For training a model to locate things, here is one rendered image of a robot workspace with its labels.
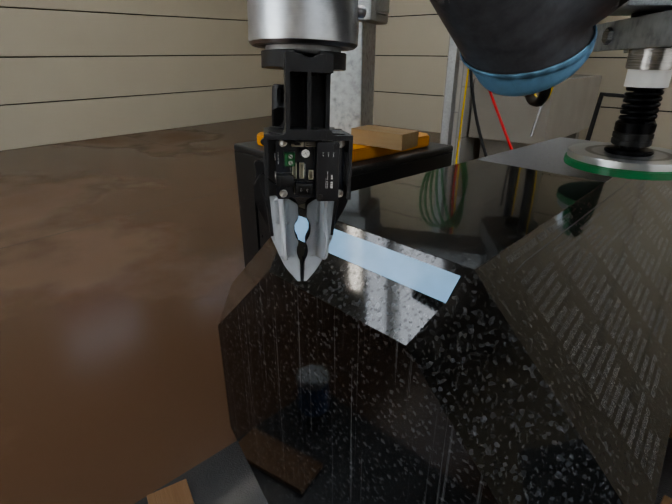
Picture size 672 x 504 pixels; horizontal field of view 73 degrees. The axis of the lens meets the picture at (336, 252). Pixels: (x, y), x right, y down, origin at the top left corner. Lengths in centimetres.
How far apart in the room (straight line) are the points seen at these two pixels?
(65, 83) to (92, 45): 59
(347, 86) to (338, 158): 126
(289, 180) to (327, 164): 3
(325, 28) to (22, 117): 634
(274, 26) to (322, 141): 9
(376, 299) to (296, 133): 30
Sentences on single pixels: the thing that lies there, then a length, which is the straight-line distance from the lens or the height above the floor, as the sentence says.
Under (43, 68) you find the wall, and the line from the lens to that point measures 670.
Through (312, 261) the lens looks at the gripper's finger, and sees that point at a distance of 45.
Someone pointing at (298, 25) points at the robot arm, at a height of 108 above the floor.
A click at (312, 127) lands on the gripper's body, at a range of 39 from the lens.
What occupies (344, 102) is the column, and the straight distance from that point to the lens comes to 164.
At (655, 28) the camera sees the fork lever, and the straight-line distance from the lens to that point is 93.
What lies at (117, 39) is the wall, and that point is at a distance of 704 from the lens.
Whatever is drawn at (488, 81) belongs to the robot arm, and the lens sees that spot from 40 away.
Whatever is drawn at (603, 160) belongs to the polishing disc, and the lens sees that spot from 97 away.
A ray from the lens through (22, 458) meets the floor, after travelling 168.
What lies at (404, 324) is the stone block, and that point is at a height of 76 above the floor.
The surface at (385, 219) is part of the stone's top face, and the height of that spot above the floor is 83.
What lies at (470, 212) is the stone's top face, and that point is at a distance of 76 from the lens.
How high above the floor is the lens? 107
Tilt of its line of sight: 24 degrees down
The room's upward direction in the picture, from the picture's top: straight up
